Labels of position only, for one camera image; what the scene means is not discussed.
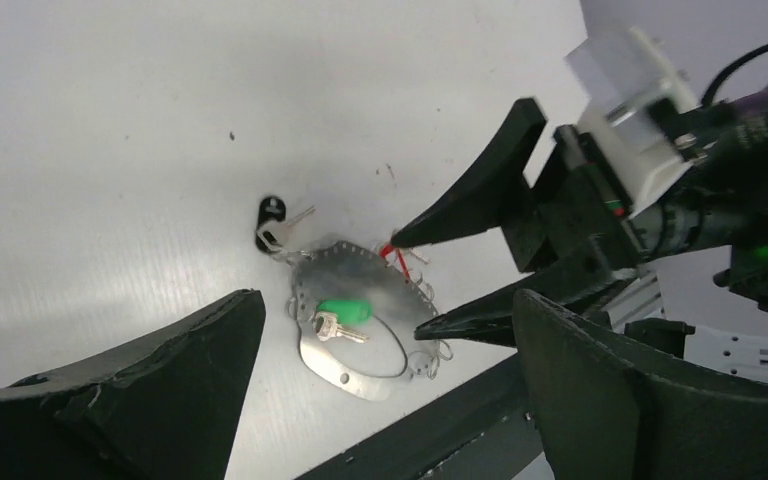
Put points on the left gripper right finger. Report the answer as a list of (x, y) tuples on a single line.
[(610, 407)]

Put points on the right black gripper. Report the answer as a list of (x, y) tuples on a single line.
[(573, 199)]

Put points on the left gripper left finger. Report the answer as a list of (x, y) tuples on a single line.
[(165, 405)]

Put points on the key with black tag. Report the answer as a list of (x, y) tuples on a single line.
[(274, 226)]

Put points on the perforated metal ring plate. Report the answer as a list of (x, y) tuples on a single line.
[(374, 360)]

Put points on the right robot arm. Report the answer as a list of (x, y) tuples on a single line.
[(722, 200)]

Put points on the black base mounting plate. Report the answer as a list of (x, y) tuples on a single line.
[(479, 430)]

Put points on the red key tag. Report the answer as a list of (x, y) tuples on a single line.
[(394, 258)]

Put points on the green key tag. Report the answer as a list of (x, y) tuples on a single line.
[(348, 311)]

